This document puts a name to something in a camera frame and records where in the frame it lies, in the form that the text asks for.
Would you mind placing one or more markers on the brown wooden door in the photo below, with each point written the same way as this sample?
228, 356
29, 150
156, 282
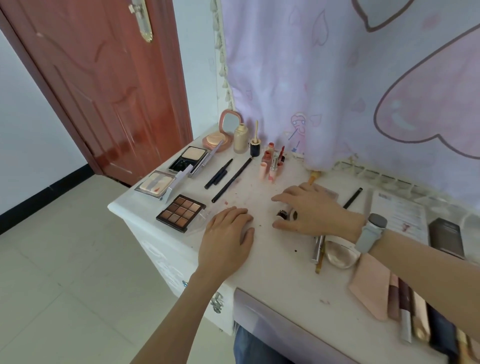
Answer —
93, 93

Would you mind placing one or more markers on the lilac cartoon cloth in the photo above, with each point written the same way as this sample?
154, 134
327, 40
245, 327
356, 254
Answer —
337, 75

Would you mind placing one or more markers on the small red blush palette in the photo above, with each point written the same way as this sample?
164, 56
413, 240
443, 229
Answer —
330, 192

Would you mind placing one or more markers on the beige foundation bottle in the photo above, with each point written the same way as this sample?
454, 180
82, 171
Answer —
241, 138

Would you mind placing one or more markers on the black eyeliner pencils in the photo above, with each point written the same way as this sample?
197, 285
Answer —
218, 173

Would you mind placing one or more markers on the paper instruction sheet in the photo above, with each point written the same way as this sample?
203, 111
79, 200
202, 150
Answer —
401, 213

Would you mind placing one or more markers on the white table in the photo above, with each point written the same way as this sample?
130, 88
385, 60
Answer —
285, 270

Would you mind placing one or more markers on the person's right hand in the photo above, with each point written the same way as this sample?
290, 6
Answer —
322, 213

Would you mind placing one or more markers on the dark grey palette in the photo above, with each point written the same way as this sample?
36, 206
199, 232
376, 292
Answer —
191, 155

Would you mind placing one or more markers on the pink lipstick cap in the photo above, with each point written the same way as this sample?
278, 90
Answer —
272, 176

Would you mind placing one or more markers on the white oval compact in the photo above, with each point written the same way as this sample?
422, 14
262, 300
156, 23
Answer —
341, 255

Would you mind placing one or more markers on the wooden drawer lilac front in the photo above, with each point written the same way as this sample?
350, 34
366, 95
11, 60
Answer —
281, 330

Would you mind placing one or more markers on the person's left forearm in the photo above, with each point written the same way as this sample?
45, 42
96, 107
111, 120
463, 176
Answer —
176, 318

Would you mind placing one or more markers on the cream gold tube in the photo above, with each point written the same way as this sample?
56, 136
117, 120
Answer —
420, 318

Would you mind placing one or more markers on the person's right forearm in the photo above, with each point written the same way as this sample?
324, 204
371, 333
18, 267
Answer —
431, 277

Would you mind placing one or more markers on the silver square palette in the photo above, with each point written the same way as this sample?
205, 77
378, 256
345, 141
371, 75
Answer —
155, 183

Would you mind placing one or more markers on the navy lipstick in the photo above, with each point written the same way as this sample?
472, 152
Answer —
442, 332

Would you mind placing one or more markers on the silver mascara tube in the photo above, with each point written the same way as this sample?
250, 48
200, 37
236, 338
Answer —
317, 249

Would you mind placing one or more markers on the small peach lip glaze tube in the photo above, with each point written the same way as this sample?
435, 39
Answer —
270, 147

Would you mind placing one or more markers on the small black white bottle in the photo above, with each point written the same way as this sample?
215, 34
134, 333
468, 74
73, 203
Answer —
283, 214

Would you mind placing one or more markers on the orange brown eyeshadow palette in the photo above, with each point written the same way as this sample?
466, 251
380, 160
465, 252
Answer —
180, 212

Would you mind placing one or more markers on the white smartwatch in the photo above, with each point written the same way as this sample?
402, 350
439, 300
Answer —
369, 234

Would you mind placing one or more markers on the black pen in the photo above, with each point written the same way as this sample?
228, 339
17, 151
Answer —
353, 198

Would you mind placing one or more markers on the person's left hand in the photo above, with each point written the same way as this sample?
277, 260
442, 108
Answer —
225, 243

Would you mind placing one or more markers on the dark foundation box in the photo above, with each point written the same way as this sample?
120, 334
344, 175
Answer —
446, 238

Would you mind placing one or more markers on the dark lip glaze wand cap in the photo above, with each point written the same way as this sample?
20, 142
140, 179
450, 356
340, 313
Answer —
281, 157

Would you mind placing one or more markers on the silver pink lipstick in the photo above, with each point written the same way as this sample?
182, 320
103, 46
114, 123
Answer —
274, 162

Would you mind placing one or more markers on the pink lip gloss tube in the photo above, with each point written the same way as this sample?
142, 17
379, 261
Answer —
266, 157

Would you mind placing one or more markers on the pink lip gloss cap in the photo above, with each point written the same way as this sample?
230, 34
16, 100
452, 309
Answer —
263, 170

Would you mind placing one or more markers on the pink cushion compact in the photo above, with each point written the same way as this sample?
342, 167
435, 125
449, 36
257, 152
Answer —
219, 138

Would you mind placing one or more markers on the person's blue jeans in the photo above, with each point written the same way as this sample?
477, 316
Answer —
255, 348

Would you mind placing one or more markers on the black foundation bottle cap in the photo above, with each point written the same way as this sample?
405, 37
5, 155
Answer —
255, 148

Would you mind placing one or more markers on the black eyeliner pencil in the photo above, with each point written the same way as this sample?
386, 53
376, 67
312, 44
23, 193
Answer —
232, 180

